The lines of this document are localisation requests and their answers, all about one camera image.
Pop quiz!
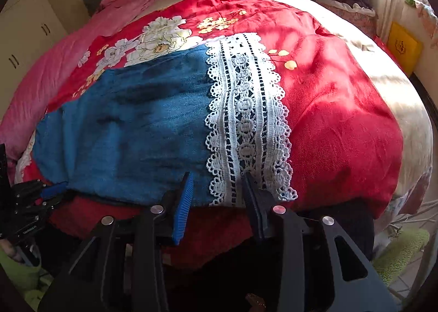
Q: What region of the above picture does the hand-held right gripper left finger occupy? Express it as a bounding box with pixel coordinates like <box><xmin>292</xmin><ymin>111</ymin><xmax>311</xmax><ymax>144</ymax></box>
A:
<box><xmin>38</xmin><ymin>171</ymin><xmax>195</xmax><ymax>312</ymax></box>

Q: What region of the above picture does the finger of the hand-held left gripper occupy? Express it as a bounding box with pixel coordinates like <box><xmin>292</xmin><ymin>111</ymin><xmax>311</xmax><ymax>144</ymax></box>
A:
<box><xmin>40</xmin><ymin>181</ymin><xmax>70</xmax><ymax>199</ymax></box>
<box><xmin>42</xmin><ymin>192</ymin><xmax>76</xmax><ymax>211</ymax></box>

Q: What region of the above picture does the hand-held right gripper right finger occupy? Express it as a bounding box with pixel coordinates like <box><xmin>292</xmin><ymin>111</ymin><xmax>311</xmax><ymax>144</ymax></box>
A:
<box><xmin>241</xmin><ymin>171</ymin><xmax>399</xmax><ymax>312</ymax></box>

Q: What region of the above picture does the blue denim pants white lace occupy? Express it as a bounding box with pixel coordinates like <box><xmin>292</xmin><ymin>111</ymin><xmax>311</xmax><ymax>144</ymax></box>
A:
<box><xmin>32</xmin><ymin>32</ymin><xmax>298</xmax><ymax>206</ymax></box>

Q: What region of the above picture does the person's left forearm green sleeve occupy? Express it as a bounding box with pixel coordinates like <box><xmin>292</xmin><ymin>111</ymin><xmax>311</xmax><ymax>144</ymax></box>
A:
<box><xmin>0</xmin><ymin>252</ymin><xmax>47</xmax><ymax>311</ymax></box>

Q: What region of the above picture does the person's left hand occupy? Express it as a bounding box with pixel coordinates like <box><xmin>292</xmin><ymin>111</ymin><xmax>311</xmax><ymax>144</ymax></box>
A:
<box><xmin>0</xmin><ymin>240</ymin><xmax>24</xmax><ymax>263</ymax></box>

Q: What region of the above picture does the small brown object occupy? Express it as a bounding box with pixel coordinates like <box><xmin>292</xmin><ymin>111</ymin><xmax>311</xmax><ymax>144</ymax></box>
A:
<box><xmin>244</xmin><ymin>293</ymin><xmax>267</xmax><ymax>309</ymax></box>

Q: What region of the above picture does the pink velvet blanket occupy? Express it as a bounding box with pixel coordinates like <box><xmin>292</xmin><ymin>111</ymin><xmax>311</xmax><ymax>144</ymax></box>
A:
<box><xmin>0</xmin><ymin>0</ymin><xmax>158</xmax><ymax>169</ymax></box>

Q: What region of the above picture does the red floral bed sheet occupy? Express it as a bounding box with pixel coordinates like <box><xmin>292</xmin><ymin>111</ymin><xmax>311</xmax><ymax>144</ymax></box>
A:
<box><xmin>14</xmin><ymin>0</ymin><xmax>404</xmax><ymax>270</ymax></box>

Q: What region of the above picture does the green towel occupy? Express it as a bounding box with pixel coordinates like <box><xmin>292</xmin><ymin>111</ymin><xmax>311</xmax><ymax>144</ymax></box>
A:
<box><xmin>371</xmin><ymin>228</ymin><xmax>430</xmax><ymax>285</ymax></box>

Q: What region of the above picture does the white wardrobe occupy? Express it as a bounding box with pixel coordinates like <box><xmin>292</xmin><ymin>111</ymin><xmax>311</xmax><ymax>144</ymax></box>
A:
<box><xmin>0</xmin><ymin>0</ymin><xmax>67</xmax><ymax>118</ymax></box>

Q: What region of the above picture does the white metal rack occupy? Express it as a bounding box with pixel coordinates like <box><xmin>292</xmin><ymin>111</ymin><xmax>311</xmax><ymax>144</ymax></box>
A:
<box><xmin>387</xmin><ymin>196</ymin><xmax>438</xmax><ymax>302</ymax></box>

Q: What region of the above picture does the red bag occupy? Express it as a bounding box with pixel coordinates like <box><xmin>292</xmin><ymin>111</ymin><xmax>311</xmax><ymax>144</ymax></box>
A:
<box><xmin>374</xmin><ymin>37</ymin><xmax>394</xmax><ymax>58</ymax></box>

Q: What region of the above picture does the floral laundry basket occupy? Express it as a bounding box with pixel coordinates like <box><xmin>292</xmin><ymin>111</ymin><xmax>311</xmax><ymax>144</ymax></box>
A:
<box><xmin>315</xmin><ymin>0</ymin><xmax>379</xmax><ymax>39</ymax></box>

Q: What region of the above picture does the yellow box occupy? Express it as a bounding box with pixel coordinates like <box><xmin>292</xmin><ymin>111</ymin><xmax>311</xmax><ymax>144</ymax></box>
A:
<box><xmin>387</xmin><ymin>21</ymin><xmax>424</xmax><ymax>77</ymax></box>

